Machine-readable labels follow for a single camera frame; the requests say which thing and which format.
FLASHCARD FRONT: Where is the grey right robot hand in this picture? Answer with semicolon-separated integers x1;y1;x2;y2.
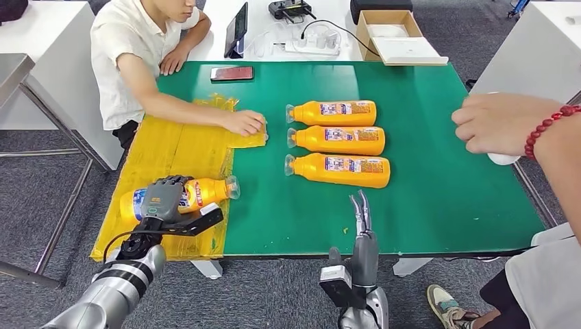
327;189;380;288

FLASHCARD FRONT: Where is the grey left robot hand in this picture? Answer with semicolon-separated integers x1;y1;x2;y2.
139;175;195;223

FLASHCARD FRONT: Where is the orange detergent bottle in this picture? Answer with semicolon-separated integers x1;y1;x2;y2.
119;175;241;224
286;126;386;157
284;153;392;189
285;100;378;127

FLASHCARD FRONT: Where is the white tape roll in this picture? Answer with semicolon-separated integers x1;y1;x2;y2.
486;151;522;166

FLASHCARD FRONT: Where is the white table foot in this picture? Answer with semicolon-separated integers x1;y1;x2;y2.
392;257;434;278
190;259;224;280

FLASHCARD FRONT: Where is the yellow plastic sheet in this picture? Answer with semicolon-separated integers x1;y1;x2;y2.
90;93;269;263

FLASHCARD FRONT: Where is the red smartphone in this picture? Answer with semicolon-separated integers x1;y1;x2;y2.
210;66;255;83

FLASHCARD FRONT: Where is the person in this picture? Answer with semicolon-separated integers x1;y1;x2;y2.
426;92;581;329
90;0;267;151

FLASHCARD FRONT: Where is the white cabinet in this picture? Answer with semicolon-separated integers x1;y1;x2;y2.
0;1;124;173

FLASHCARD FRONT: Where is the black tablet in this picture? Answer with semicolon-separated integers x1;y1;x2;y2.
223;1;249;60

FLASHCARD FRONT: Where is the steel table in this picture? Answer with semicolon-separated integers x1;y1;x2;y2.
0;53;112;291

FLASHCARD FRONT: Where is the white flat lid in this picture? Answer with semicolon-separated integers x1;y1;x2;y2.
371;36;449;67

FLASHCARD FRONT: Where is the white power strip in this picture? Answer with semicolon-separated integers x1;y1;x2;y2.
284;32;341;57

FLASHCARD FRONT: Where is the cardboard box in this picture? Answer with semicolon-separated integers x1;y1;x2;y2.
356;10;424;62

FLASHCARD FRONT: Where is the black remote controller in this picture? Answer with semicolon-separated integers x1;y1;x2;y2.
267;0;317;25

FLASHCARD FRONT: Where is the white box insert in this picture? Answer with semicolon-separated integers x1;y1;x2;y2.
367;24;410;39

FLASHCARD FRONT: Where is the black bag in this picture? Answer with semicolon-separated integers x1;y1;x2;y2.
0;0;29;23

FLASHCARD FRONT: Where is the black case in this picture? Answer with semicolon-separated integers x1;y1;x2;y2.
349;0;413;26

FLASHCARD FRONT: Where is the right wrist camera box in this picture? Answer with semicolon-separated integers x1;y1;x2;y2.
319;265;367;310

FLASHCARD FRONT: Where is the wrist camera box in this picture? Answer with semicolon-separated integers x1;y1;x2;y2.
319;265;367;310
158;203;225;237

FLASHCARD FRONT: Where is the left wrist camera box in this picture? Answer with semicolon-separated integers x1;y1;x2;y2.
158;203;225;237

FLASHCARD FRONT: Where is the thin black cable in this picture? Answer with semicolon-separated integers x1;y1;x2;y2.
442;247;532;263

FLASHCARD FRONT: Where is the red bead bracelet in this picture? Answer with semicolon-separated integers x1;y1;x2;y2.
524;104;581;162

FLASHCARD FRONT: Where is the black power cable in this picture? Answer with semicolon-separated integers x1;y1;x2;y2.
299;19;381;59

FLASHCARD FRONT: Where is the white desk with metal frame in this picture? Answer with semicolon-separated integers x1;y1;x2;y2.
469;0;581;228

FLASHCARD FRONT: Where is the blue metal frame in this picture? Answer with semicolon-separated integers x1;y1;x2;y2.
507;0;530;19

